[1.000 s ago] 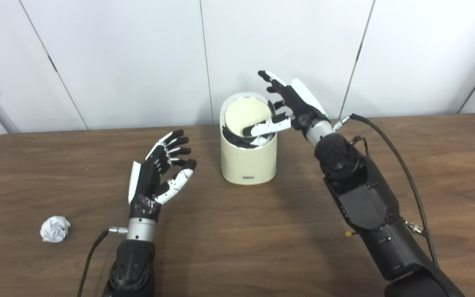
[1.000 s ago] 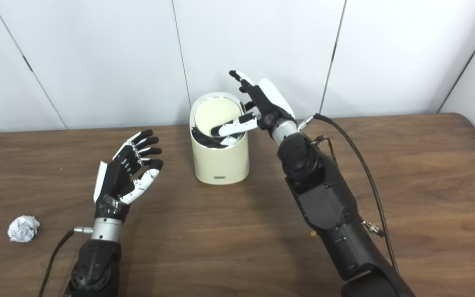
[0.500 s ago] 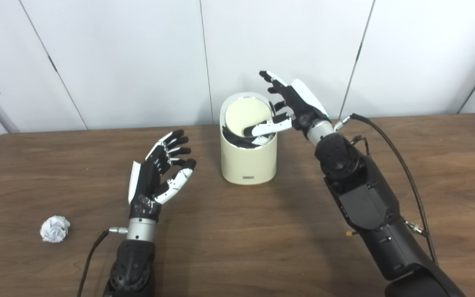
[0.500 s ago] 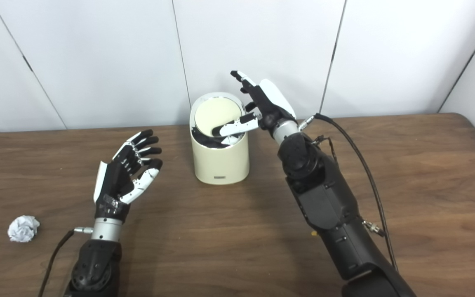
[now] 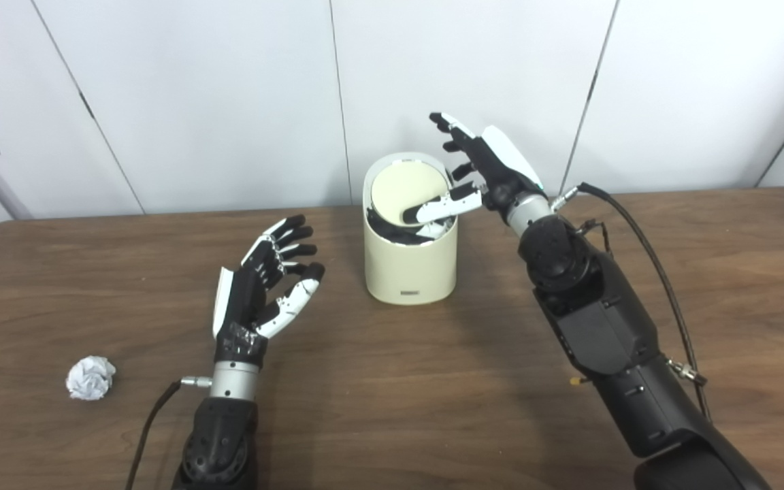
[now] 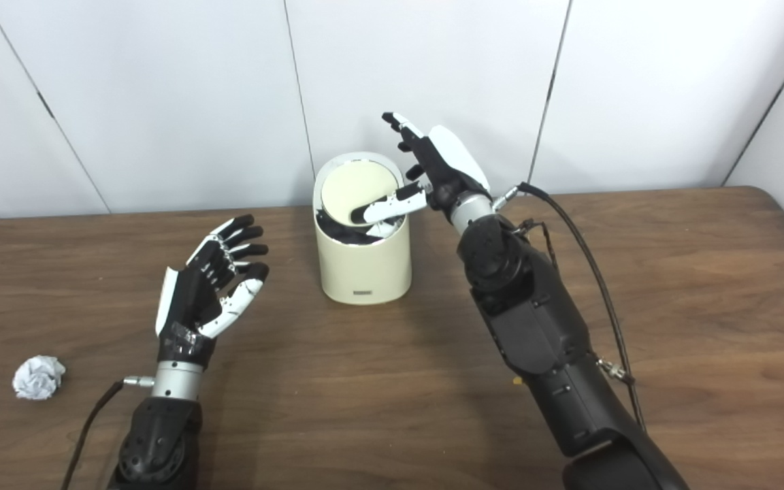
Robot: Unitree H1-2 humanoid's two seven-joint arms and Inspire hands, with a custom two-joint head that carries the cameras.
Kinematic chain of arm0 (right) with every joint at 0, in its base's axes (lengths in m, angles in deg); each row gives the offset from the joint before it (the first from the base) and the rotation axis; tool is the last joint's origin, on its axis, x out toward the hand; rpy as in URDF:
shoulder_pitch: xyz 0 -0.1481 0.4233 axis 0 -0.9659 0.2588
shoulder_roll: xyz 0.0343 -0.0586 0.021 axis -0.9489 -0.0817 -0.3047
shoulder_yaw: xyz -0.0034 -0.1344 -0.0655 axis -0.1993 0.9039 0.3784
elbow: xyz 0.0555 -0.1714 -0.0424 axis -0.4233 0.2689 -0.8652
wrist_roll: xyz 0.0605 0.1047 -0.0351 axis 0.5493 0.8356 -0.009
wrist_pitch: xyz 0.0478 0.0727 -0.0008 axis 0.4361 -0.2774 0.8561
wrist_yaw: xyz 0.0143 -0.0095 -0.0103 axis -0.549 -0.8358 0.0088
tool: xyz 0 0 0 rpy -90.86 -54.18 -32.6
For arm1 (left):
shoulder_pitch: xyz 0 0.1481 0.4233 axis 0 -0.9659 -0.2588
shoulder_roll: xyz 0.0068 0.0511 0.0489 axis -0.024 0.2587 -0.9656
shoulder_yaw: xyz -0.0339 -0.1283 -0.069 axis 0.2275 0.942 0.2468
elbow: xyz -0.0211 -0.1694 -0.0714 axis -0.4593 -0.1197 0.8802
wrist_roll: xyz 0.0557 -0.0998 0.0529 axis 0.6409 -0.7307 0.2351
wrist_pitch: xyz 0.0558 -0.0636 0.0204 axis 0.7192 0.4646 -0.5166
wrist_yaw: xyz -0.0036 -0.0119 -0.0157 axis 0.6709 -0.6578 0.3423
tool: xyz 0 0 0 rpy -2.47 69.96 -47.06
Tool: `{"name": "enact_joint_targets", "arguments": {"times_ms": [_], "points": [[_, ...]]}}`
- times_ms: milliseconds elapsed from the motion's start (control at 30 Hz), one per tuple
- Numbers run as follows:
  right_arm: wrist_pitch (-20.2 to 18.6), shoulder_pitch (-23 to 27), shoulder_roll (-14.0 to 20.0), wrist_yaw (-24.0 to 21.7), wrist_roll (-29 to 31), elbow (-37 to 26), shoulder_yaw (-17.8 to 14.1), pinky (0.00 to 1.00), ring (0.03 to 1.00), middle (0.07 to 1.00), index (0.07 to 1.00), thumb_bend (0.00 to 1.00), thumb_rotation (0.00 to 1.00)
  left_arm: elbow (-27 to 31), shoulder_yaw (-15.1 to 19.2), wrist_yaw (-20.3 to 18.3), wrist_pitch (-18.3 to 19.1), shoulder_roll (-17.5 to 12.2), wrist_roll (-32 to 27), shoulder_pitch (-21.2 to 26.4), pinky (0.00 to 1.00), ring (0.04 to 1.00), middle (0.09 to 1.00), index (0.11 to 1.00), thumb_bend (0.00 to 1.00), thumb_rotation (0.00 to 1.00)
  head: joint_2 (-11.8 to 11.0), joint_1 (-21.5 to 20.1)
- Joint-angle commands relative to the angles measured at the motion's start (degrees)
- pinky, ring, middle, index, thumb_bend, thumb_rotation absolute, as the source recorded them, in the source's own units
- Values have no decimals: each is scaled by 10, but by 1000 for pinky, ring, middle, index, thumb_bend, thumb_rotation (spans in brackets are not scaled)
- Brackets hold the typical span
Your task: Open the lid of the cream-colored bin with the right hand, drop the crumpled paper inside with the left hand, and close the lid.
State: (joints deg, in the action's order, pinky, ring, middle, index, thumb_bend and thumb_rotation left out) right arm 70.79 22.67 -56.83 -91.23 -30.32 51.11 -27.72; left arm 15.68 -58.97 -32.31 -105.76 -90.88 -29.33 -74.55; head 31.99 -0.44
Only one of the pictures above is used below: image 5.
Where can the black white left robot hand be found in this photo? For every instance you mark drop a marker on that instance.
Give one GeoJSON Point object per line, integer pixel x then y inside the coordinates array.
{"type": "Point", "coordinates": [242, 306]}

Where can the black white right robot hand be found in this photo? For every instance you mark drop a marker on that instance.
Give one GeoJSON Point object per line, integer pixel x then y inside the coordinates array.
{"type": "Point", "coordinates": [501, 167]}

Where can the cream round bin lid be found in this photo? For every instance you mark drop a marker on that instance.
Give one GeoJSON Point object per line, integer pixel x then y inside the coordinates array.
{"type": "Point", "coordinates": [399, 187]}

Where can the white paper ball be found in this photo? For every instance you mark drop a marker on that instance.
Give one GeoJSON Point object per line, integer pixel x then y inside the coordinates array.
{"type": "Point", "coordinates": [90, 378]}

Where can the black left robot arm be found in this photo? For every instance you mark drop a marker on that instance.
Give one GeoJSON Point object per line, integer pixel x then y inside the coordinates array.
{"type": "Point", "coordinates": [218, 442]}

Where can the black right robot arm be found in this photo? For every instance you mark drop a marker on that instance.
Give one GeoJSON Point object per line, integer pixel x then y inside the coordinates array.
{"type": "Point", "coordinates": [603, 327]}

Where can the black bin liner bag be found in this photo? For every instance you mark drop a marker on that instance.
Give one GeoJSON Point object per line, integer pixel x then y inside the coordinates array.
{"type": "Point", "coordinates": [392, 235]}

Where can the cream-colored cylindrical bin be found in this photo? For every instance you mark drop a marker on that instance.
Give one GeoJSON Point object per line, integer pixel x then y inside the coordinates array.
{"type": "Point", "coordinates": [409, 272]}

